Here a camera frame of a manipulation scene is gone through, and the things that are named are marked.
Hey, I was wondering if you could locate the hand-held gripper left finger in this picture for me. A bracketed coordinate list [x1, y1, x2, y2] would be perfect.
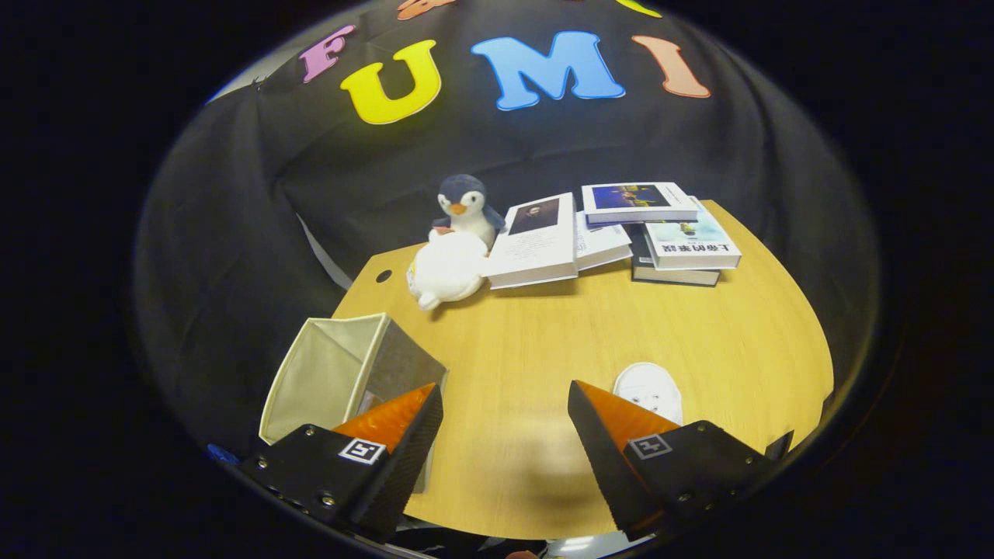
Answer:
[239, 382, 445, 544]

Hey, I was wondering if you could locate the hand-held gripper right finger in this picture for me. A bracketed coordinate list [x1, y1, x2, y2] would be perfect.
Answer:
[567, 380, 777, 542]

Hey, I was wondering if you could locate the white canvas shoe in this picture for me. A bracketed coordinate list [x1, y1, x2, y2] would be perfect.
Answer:
[613, 362, 684, 426]

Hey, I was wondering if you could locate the beige fabric storage box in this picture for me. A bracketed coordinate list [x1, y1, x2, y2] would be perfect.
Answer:
[259, 313, 449, 494]

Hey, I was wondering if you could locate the dark grey book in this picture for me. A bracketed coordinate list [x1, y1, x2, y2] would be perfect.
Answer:
[627, 224, 721, 288]

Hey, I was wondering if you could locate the white round plush toy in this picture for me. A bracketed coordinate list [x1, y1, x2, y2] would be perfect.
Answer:
[406, 230, 490, 311]

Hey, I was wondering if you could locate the thin white booklet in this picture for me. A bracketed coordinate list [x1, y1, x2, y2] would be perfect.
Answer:
[575, 211, 634, 271]

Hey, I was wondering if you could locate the white book with portrait cover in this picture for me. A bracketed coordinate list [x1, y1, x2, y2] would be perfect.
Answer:
[481, 193, 579, 290]

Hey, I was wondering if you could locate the pale teal cover book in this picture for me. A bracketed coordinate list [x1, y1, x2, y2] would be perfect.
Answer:
[643, 198, 742, 271]

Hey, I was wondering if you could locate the white book with blue picture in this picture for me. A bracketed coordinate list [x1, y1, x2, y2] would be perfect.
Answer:
[581, 182, 699, 226]

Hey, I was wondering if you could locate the black backdrop cloth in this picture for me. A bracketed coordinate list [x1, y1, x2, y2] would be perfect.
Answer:
[132, 0, 882, 467]

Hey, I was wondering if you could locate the penguin plush toy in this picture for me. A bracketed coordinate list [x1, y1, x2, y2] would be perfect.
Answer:
[431, 174, 507, 251]

